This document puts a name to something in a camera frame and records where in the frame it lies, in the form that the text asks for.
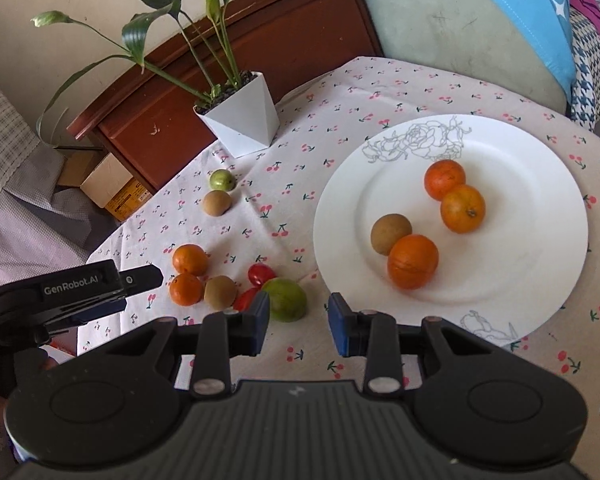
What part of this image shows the brown round fruit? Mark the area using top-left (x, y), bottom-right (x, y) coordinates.
top-left (370, 213), bottom-right (412, 257)
top-left (203, 275), bottom-right (239, 311)
top-left (202, 190), bottom-right (232, 217)

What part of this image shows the brown wooden headboard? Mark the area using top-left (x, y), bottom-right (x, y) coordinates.
top-left (67, 0), bottom-right (386, 196)

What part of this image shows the lilac checked shirt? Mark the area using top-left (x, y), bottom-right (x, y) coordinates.
top-left (0, 145), bottom-right (118, 301)

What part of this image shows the orange mandarin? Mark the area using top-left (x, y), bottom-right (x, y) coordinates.
top-left (387, 234), bottom-right (440, 291)
top-left (172, 244), bottom-right (210, 277)
top-left (168, 273), bottom-right (205, 306)
top-left (440, 184), bottom-right (486, 234)
top-left (424, 159), bottom-right (467, 202)

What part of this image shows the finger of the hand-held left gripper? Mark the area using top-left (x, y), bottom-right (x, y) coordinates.
top-left (119, 266), bottom-right (164, 295)

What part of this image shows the cherry print tablecloth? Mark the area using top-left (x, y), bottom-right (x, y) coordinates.
top-left (77, 55), bottom-right (600, 480)

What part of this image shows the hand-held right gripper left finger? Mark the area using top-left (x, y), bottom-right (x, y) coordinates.
top-left (77, 290), bottom-right (272, 400)

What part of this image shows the large green fruit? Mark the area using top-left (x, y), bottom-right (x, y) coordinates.
top-left (261, 278), bottom-right (308, 323)

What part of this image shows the white plate with line drawing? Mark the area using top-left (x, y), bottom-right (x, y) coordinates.
top-left (312, 114), bottom-right (590, 348)

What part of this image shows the cardboard box with yellow label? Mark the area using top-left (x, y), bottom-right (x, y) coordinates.
top-left (80, 152), bottom-right (153, 223)

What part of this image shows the grey checked cloth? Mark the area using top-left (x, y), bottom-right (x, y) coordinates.
top-left (0, 65), bottom-right (48, 221)

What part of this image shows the red cherry tomato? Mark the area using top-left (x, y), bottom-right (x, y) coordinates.
top-left (232, 287), bottom-right (261, 312)
top-left (248, 263), bottom-right (277, 287)

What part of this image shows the blue houndstooth blanket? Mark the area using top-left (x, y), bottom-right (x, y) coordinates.
top-left (567, 0), bottom-right (600, 133)

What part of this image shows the potted plant in white pot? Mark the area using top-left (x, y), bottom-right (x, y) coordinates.
top-left (30, 0), bottom-right (281, 159)

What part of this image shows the grey green sofa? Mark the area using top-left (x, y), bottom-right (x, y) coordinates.
top-left (355, 0), bottom-right (576, 116)

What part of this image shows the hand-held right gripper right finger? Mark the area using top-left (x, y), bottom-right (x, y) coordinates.
top-left (327, 292), bottom-right (523, 400)

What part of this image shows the small green fruit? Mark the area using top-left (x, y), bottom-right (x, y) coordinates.
top-left (209, 169), bottom-right (238, 192)

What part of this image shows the blue cloth with white star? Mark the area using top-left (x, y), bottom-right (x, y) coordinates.
top-left (270, 0), bottom-right (578, 106)

